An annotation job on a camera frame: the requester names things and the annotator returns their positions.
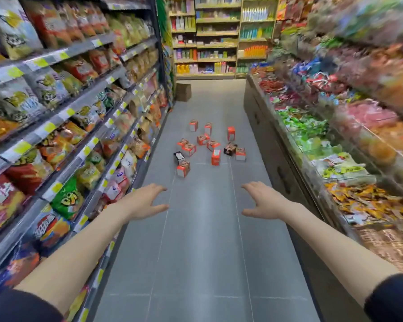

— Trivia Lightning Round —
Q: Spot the person's left hand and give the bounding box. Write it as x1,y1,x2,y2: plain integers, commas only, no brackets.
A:
120,184,170,221

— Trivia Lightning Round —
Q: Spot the person's right hand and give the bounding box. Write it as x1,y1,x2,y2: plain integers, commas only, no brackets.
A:
241,182,292,220

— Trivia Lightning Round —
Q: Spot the person's right forearm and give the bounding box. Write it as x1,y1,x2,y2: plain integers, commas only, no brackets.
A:
281,201,403,308

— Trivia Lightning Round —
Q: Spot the person's left forearm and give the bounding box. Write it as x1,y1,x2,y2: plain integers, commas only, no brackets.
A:
15,200,131,315

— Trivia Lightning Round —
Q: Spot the candy display shelf unit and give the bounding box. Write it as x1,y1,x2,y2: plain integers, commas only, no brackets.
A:
243,0,403,322

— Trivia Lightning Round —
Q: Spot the pile of small orange boxes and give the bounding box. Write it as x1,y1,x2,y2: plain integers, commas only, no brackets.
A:
176,119,247,179

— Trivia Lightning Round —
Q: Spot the green snack bag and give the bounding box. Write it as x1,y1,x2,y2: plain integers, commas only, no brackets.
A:
50,177,85,220

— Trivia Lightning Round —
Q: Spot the heap of green candy packets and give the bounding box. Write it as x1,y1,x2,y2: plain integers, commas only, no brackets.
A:
277,106,331,149

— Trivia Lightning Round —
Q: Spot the heap of yellow orange candy packets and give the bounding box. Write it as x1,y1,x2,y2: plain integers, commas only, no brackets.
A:
325,182,403,227

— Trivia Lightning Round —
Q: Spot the brown cardboard carton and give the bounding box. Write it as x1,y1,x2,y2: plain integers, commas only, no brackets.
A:
176,83,192,102

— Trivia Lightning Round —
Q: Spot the heap of pink candy packets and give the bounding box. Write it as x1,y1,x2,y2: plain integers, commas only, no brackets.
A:
347,100,398,129

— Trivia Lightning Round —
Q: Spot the row of orange bottles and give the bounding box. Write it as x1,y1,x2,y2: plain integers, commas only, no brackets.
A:
243,45,269,59

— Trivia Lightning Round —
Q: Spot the person's right dark sleeve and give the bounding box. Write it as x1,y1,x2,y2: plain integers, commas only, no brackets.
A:
364,273,403,322

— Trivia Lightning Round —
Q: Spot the person's dark sleeve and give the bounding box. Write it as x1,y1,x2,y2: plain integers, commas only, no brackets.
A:
364,273,403,322
0,289,65,322

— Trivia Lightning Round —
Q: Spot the person's left dark sleeve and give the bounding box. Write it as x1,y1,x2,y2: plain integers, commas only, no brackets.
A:
0,289,65,322

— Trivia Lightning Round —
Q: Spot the wooden shelf unit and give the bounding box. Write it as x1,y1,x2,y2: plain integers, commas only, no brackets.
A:
166,0,280,80

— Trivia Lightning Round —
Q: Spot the grey metal shelf unit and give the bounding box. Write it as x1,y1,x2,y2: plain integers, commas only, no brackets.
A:
0,0,176,322

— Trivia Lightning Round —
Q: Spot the row of white yellow snack bags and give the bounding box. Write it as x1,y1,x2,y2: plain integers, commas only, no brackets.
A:
0,0,73,124

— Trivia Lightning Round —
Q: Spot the row of yellow green snack bags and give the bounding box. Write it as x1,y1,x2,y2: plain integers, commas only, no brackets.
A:
107,13,155,48

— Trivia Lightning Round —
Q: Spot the row of white bottles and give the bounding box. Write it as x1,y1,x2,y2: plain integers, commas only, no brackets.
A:
242,6,270,22

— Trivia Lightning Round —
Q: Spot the row of red orange snack bags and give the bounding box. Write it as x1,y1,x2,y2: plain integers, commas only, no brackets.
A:
22,0,111,48

